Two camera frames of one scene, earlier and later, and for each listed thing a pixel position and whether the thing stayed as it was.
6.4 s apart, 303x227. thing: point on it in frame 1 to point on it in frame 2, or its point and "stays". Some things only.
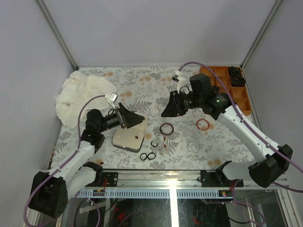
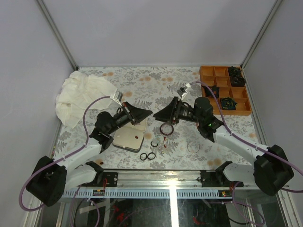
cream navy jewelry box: x=130 y=139 stays
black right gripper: x=174 y=108 to x=171 y=113
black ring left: x=146 y=154 stays
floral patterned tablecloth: x=193 y=140 stays
